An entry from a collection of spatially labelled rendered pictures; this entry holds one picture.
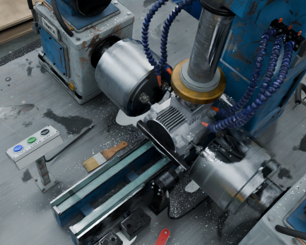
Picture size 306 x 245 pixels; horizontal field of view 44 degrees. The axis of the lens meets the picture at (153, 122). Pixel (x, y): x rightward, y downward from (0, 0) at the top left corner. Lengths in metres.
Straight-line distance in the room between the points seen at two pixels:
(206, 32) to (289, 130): 0.87
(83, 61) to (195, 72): 0.52
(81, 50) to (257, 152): 0.74
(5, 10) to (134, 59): 2.01
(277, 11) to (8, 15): 2.38
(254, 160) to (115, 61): 0.60
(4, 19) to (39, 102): 1.54
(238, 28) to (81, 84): 0.68
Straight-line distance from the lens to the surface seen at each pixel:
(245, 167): 1.19
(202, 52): 1.12
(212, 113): 1.37
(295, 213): 1.16
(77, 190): 1.36
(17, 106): 1.74
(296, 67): 1.47
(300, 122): 1.87
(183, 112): 1.30
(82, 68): 1.54
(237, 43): 1.35
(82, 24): 1.50
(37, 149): 1.28
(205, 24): 1.06
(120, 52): 1.41
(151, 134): 1.34
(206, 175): 1.23
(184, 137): 1.30
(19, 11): 3.24
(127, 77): 1.36
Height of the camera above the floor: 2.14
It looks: 54 degrees down
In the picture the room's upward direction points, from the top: 10 degrees clockwise
